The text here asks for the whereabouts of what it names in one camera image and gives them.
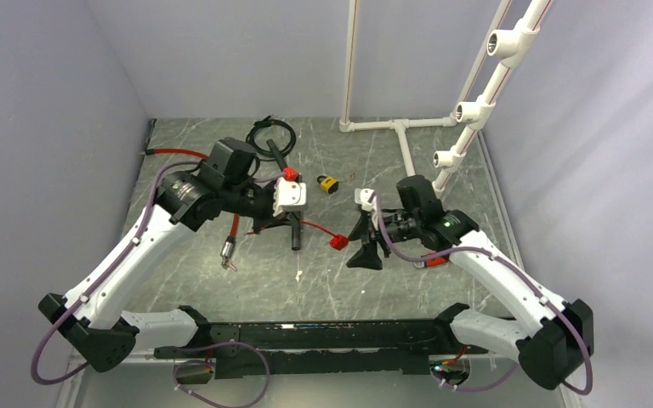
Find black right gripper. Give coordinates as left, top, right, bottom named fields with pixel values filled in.
left=346, top=208, right=422, bottom=270

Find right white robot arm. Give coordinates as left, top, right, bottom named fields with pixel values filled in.
left=347, top=175, right=594, bottom=395

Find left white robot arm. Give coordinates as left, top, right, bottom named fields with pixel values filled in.
left=38, top=138, right=307, bottom=372

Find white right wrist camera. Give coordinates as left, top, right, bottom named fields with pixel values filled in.
left=354, top=188, right=377, bottom=214

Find small silver keys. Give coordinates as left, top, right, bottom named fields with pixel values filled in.
left=220, top=258, right=237, bottom=271

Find red cable bike lock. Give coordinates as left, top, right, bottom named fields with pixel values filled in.
left=141, top=147, right=242, bottom=261

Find white pvc pipe frame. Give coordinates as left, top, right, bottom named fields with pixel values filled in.
left=338, top=0, right=554, bottom=196

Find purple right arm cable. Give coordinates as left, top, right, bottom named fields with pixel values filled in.
left=371, top=191, right=594, bottom=396

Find yellow padlock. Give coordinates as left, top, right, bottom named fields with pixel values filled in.
left=317, top=175, right=339, bottom=195

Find red handled wrench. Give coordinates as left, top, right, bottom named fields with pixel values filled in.
left=412, top=257, right=449, bottom=269

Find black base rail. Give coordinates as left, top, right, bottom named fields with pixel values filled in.
left=154, top=319, right=482, bottom=379

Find coiled black cable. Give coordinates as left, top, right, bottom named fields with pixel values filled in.
left=246, top=116, right=298, bottom=162

